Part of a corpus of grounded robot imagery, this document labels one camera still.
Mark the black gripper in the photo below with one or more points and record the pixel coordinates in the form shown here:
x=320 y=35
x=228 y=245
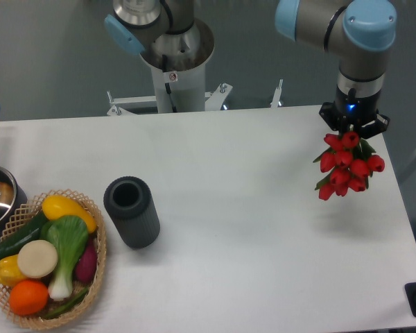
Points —
x=348 y=109

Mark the red tulip bouquet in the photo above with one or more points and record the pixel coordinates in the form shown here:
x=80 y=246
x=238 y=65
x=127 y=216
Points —
x=347 y=164

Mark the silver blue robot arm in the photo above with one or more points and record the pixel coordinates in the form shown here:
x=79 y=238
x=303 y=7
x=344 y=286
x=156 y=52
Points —
x=360 y=33

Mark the dark grey ribbed vase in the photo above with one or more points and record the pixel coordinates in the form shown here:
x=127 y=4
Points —
x=129 y=203

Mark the purple sweet potato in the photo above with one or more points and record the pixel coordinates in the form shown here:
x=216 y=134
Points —
x=86 y=267

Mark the green bok choy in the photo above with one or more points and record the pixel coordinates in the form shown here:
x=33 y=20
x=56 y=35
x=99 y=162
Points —
x=69 y=236

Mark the yellow squash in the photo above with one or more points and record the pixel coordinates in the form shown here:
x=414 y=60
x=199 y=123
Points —
x=57 y=206

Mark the green chili pepper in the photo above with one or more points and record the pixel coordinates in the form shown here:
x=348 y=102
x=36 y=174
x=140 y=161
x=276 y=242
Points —
x=69 y=305

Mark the woven wicker basket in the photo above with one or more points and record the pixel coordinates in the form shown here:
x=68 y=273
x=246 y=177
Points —
x=90 y=291

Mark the beige round bun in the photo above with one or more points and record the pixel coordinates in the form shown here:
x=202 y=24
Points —
x=37 y=259

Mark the green cucumber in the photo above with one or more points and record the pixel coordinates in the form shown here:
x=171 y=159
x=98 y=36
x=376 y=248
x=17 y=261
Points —
x=28 y=232

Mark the orange fruit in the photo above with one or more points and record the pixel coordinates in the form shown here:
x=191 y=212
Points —
x=28 y=297

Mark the yellow bell pepper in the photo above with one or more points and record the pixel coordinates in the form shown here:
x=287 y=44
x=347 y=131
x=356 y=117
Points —
x=10 y=274

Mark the white metal base frame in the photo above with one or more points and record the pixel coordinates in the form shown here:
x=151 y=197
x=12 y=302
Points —
x=216 y=100

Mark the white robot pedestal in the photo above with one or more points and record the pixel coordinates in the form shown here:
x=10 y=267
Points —
x=177 y=63

